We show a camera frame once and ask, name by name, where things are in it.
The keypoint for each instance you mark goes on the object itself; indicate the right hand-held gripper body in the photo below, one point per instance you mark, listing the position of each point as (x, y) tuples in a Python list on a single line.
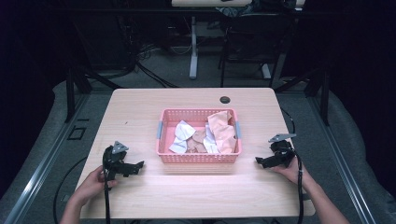
[(283, 154)]

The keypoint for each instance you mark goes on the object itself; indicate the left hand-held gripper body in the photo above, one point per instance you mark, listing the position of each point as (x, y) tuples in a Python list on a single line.
[(113, 160)]

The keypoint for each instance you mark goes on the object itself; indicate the person's right hand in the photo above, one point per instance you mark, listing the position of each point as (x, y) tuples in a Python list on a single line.
[(292, 174)]

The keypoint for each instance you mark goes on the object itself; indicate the person's left hand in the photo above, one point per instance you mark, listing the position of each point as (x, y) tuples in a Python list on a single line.
[(91, 186)]

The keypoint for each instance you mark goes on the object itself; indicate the pink plastic basket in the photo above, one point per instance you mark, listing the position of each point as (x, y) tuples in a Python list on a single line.
[(166, 146)]

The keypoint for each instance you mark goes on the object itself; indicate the peach cloth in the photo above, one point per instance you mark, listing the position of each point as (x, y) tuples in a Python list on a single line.
[(222, 130)]

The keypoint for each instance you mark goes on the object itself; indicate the white cloth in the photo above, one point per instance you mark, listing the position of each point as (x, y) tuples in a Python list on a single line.
[(211, 143), (183, 133)]

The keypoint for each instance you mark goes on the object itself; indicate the tan cloth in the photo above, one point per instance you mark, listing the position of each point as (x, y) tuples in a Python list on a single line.
[(197, 140)]

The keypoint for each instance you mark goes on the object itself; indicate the black metal stand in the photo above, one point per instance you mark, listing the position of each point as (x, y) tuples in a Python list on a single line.
[(71, 93), (323, 93)]

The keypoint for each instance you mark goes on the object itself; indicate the white desk leg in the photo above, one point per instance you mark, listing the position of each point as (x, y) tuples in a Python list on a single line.
[(266, 71), (194, 56)]

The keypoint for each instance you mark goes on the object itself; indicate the black chair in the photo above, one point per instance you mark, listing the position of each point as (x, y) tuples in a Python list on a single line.
[(255, 37)]

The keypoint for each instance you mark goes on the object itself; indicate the aluminium rail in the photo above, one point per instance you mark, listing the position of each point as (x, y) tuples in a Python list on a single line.
[(339, 161), (43, 168)]

